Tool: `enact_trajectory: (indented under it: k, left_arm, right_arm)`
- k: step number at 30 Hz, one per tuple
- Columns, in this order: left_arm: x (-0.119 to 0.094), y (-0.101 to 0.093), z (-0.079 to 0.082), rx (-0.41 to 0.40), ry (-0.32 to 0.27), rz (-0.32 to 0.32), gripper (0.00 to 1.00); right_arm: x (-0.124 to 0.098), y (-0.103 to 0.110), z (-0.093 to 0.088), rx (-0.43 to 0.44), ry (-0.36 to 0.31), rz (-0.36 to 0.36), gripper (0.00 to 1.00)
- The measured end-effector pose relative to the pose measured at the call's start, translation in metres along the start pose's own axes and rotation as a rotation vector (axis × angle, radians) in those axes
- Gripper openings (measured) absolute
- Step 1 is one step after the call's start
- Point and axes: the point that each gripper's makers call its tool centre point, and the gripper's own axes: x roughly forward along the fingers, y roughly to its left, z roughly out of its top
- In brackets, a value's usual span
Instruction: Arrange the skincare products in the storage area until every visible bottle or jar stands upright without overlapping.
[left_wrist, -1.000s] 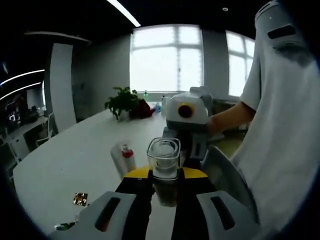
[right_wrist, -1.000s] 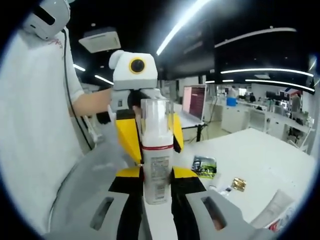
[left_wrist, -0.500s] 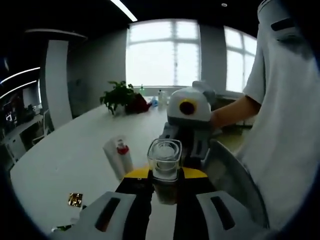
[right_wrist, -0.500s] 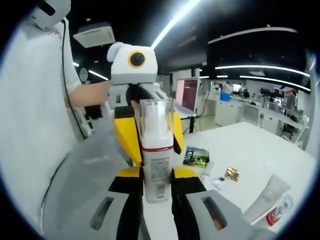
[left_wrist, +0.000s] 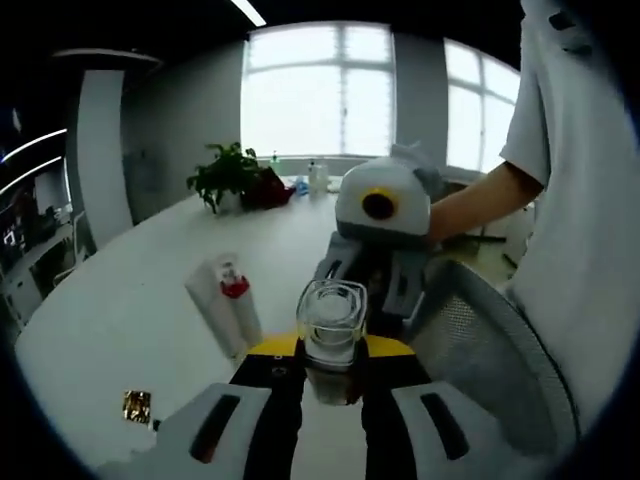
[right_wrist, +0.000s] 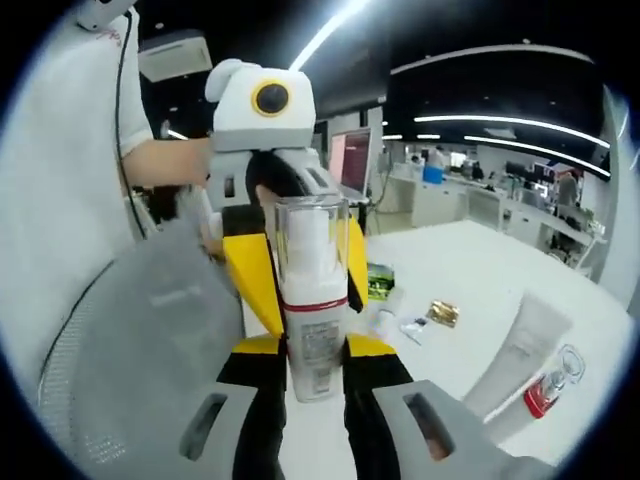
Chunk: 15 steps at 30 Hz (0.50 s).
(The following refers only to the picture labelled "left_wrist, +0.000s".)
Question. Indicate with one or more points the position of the green potted plant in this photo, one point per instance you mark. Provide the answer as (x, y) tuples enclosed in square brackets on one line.
[(227, 172)]

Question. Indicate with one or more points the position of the red collar skincare pump bottle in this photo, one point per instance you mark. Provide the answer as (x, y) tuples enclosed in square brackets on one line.
[(220, 310)]

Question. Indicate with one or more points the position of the white ceiling light strip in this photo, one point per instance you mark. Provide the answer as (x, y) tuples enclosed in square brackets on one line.
[(30, 172), (35, 142)]

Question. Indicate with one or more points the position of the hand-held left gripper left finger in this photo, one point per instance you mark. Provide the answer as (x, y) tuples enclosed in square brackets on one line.
[(270, 415)]

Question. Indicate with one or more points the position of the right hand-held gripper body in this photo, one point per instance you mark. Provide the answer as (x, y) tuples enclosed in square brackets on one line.
[(395, 175)]

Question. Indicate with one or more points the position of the person's right hand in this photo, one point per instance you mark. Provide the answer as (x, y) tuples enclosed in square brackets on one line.
[(452, 217)]

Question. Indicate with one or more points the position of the white office desks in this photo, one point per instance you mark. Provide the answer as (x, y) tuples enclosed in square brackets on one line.
[(35, 250)]

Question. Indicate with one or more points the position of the small white skincare bottle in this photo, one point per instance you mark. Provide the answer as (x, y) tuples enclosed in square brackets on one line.
[(332, 325)]

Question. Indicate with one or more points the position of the gold foil sachet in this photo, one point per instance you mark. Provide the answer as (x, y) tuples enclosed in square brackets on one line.
[(137, 407)]

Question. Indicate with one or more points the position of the large window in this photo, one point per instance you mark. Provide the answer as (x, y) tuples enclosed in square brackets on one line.
[(315, 90), (475, 110)]

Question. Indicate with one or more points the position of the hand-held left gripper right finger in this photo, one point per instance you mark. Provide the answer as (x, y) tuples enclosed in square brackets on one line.
[(385, 425)]

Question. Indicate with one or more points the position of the small blue bottle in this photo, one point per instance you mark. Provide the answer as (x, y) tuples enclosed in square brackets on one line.
[(301, 186)]

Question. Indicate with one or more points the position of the red bag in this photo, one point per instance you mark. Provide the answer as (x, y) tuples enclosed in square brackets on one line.
[(267, 192)]

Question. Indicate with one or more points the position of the grey mesh office chair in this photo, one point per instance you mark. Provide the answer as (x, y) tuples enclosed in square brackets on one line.
[(490, 340)]

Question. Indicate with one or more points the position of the clear plastic bottle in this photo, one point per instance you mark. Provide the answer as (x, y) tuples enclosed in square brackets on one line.
[(318, 177)]

